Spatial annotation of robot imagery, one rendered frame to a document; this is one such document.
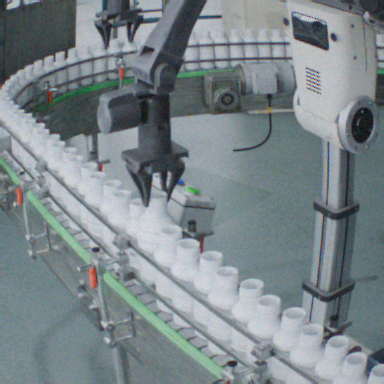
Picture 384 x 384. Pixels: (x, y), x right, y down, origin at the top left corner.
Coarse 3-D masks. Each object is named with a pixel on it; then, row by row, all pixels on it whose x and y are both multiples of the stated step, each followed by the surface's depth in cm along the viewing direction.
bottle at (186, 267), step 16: (192, 240) 136; (192, 256) 134; (176, 272) 135; (192, 272) 135; (176, 288) 137; (192, 288) 136; (176, 304) 138; (192, 304) 137; (176, 320) 140; (192, 320) 139
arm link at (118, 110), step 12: (156, 72) 130; (168, 72) 130; (144, 84) 136; (156, 84) 131; (168, 84) 132; (108, 96) 131; (120, 96) 131; (132, 96) 132; (108, 108) 130; (120, 108) 131; (132, 108) 132; (108, 120) 131; (120, 120) 131; (132, 120) 133; (108, 132) 132
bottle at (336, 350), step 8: (336, 336) 105; (344, 336) 105; (328, 344) 104; (336, 344) 106; (344, 344) 105; (328, 352) 103; (336, 352) 103; (344, 352) 103; (320, 360) 106; (328, 360) 104; (336, 360) 103; (320, 368) 104; (328, 368) 104; (336, 368) 103; (320, 376) 104; (328, 376) 103
